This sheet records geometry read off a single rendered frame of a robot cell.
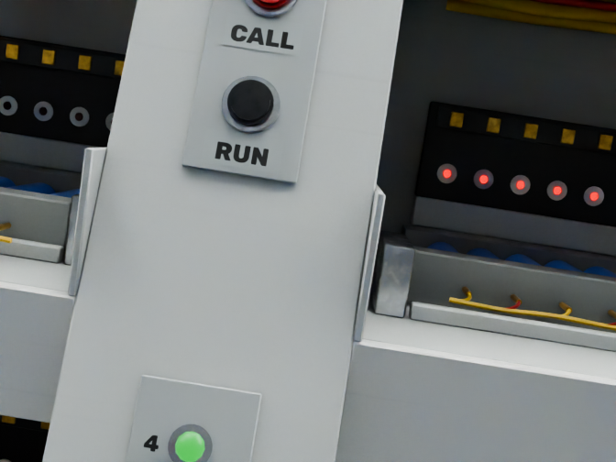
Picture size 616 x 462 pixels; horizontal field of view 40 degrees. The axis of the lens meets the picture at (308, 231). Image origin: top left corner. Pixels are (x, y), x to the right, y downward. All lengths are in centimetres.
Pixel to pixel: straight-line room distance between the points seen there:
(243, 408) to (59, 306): 7
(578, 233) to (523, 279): 13
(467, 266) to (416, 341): 7
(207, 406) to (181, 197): 7
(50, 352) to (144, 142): 8
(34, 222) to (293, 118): 12
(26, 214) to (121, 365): 9
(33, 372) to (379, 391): 12
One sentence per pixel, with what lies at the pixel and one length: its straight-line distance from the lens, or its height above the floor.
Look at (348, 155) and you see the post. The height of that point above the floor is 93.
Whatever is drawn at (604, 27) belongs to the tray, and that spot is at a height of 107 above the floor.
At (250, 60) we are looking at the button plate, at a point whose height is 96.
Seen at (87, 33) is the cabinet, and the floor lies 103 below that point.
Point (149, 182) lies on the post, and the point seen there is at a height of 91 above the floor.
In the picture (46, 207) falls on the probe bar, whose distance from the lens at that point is 35.
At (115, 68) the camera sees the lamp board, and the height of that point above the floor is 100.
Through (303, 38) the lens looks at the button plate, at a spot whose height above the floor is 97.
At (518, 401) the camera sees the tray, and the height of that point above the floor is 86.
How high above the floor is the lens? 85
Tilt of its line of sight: 10 degrees up
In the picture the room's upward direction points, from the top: 9 degrees clockwise
